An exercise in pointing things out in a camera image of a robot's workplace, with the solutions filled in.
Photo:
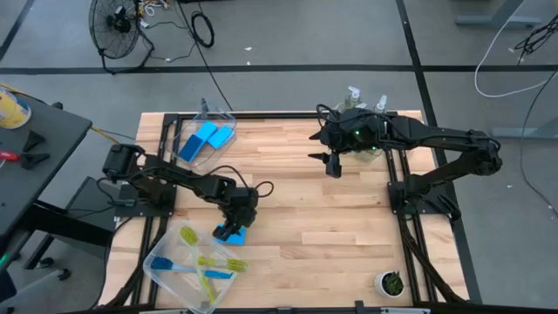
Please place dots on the dark blue sponge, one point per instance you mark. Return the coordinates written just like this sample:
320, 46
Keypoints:
192, 149

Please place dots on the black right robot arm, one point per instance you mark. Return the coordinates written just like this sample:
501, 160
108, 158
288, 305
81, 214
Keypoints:
436, 133

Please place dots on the grey metal desk foot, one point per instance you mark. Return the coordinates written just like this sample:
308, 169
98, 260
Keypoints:
497, 20
523, 131

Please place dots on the clear yellow soap pump bottle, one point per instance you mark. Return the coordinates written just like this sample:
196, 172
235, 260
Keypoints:
382, 102
362, 105
354, 93

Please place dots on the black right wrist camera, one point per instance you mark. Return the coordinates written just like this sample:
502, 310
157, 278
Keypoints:
334, 168

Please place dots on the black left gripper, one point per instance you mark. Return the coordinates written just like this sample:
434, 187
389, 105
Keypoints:
240, 207

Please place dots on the yellow rod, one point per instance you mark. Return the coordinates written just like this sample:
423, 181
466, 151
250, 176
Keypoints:
104, 134

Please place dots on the clear straight-rim pantry bin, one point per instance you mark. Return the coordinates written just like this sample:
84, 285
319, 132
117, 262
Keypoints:
368, 158

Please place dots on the succulent in white pot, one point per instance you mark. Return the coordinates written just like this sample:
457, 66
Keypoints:
390, 284

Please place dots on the silver aluminium extrusion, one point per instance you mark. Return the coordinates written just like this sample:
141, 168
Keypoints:
405, 311

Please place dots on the dark grey side table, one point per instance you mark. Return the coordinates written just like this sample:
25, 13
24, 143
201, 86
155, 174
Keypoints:
43, 144

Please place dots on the yellow-green dish brush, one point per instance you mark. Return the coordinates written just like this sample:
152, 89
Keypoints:
237, 264
189, 235

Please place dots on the black triangular plastic part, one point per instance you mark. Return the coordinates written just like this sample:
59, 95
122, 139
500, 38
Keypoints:
34, 160
34, 140

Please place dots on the blue dish brush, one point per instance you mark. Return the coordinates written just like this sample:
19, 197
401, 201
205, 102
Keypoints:
161, 264

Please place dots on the clear rectangular storage tub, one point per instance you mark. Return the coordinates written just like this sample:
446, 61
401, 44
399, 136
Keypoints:
174, 288

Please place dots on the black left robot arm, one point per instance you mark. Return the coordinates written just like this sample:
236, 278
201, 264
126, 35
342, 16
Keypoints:
183, 179

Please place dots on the clear sloped-rim pantry bin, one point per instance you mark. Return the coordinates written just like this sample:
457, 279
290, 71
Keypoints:
187, 124

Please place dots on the black floor fan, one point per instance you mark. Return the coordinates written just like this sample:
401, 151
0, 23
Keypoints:
117, 24

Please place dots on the black aluminium table frame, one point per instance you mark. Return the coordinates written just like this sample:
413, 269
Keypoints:
283, 115

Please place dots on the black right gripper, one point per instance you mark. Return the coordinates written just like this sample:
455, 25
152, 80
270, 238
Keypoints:
342, 133

